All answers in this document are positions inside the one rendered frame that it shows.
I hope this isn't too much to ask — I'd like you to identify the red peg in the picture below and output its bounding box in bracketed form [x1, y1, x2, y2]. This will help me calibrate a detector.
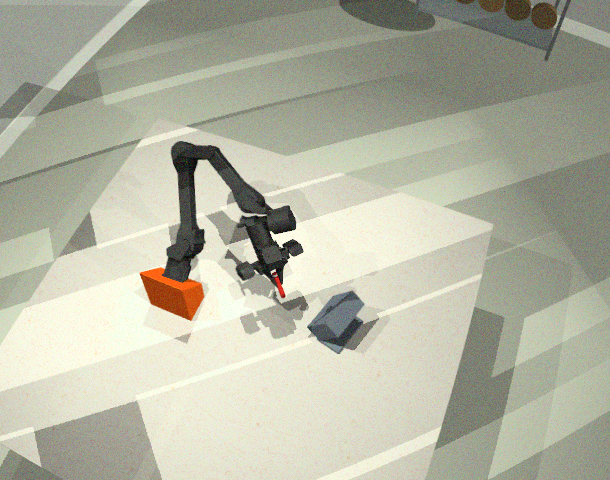
[272, 272, 286, 298]

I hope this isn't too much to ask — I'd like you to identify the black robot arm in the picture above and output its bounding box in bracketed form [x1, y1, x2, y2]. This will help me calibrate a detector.
[162, 141, 296, 283]

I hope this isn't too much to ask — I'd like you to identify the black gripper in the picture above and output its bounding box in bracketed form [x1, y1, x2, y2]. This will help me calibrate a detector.
[235, 233, 304, 288]

